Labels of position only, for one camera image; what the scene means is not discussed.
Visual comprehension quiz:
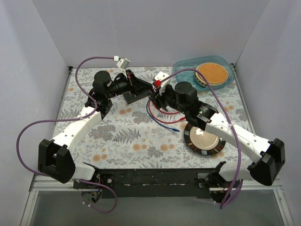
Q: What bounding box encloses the blue plastic container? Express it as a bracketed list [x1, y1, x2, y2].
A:
[173, 56, 235, 92]

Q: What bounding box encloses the orange woven round coaster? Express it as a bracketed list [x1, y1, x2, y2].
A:
[196, 63, 229, 86]

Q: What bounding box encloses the purple camera cable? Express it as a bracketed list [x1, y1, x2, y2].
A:
[16, 55, 118, 214]
[155, 69, 244, 210]

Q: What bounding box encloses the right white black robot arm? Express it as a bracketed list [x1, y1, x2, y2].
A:
[150, 82, 285, 187]

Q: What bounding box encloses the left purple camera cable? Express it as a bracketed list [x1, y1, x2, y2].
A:
[16, 55, 118, 214]

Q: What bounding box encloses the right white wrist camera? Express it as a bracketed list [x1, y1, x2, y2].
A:
[153, 71, 171, 95]

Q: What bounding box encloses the blue ethernet cable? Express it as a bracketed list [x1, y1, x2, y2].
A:
[146, 99, 180, 133]

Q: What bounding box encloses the floral patterned table mat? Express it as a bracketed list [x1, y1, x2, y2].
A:
[60, 67, 254, 169]

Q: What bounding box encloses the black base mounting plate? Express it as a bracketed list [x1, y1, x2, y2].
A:
[72, 168, 241, 199]

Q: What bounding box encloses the dark rimmed beige plate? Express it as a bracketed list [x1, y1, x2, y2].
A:
[183, 123, 226, 156]

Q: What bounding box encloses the red ethernet cable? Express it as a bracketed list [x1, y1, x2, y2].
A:
[149, 98, 188, 125]

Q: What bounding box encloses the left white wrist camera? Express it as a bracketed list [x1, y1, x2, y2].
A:
[113, 56, 130, 76]

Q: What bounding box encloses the aluminium frame rail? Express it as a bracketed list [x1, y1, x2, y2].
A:
[30, 170, 283, 191]

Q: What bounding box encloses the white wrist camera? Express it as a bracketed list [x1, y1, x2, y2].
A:
[113, 56, 130, 76]
[153, 71, 171, 95]

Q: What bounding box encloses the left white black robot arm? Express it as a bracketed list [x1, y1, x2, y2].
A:
[38, 70, 152, 188]

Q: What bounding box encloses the black network switch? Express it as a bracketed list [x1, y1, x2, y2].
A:
[123, 91, 151, 105]

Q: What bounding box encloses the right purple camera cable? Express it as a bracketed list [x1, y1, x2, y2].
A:
[155, 69, 244, 210]

